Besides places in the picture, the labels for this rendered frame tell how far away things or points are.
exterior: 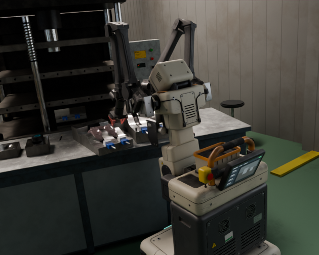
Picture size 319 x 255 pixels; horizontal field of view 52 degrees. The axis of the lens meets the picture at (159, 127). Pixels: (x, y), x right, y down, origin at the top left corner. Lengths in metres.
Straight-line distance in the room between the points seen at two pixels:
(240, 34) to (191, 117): 3.11
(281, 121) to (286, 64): 0.76
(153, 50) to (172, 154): 1.46
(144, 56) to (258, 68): 2.03
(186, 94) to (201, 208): 0.63
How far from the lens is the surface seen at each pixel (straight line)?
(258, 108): 4.79
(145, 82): 2.31
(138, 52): 3.10
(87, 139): 2.32
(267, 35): 4.56
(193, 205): 1.60
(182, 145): 1.93
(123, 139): 2.21
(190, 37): 2.17
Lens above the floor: 1.57
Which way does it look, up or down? 17 degrees down
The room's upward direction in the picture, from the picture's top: 5 degrees counter-clockwise
